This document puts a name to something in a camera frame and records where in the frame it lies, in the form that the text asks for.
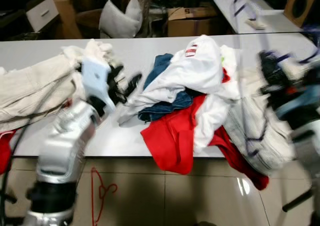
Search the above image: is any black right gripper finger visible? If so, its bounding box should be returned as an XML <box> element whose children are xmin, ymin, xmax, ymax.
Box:
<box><xmin>257</xmin><ymin>51</ymin><xmax>275</xmax><ymax>84</ymax></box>
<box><xmin>272</xmin><ymin>56</ymin><xmax>293</xmax><ymax>81</ymax></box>

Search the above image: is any white table with black legs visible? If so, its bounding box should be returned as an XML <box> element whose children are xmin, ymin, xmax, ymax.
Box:
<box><xmin>0</xmin><ymin>33</ymin><xmax>320</xmax><ymax>159</ymax></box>

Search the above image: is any blue denim garment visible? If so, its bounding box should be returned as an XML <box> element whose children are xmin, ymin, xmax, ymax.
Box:
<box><xmin>138</xmin><ymin>53</ymin><xmax>195</xmax><ymax>122</ymax></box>

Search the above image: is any white remote control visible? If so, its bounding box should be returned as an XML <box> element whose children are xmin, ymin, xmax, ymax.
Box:
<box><xmin>245</xmin><ymin>18</ymin><xmax>268</xmax><ymax>30</ymax></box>

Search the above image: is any white desk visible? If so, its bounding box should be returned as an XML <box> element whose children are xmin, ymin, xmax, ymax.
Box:
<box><xmin>209</xmin><ymin>0</ymin><xmax>307</xmax><ymax>35</ymax></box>

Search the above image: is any grey pillow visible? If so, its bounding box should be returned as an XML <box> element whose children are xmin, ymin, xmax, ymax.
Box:
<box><xmin>98</xmin><ymin>0</ymin><xmax>144</xmax><ymax>39</ymax></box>

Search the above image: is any brown wicker chair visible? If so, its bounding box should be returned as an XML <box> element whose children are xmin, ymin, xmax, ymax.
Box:
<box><xmin>70</xmin><ymin>0</ymin><xmax>146</xmax><ymax>39</ymax></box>

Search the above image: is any wooden loudspeaker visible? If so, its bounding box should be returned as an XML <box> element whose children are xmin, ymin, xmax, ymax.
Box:
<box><xmin>283</xmin><ymin>0</ymin><xmax>320</xmax><ymax>28</ymax></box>

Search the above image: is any white garment red striped patch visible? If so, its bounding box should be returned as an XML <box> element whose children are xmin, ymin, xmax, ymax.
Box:
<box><xmin>118</xmin><ymin>35</ymin><xmax>242</xmax><ymax>154</ymax></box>

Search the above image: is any cream crumpled garment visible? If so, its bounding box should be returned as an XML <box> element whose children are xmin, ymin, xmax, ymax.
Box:
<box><xmin>0</xmin><ymin>39</ymin><xmax>121</xmax><ymax>134</ymax></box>

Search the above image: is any brown cardboard box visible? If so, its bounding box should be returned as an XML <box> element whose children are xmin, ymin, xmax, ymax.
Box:
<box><xmin>167</xmin><ymin>7</ymin><xmax>219</xmax><ymax>37</ymax></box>

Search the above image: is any white drawer nightstand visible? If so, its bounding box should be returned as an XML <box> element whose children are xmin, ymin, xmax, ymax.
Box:
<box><xmin>25</xmin><ymin>0</ymin><xmax>60</xmax><ymax>34</ymax></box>

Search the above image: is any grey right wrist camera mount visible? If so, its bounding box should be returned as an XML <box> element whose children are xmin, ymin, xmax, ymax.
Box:
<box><xmin>277</xmin><ymin>81</ymin><xmax>320</xmax><ymax>131</ymax></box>

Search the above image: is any red wire clothes hanger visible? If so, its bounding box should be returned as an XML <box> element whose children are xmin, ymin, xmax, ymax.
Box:
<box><xmin>90</xmin><ymin>167</ymin><xmax>119</xmax><ymax>225</ymax></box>

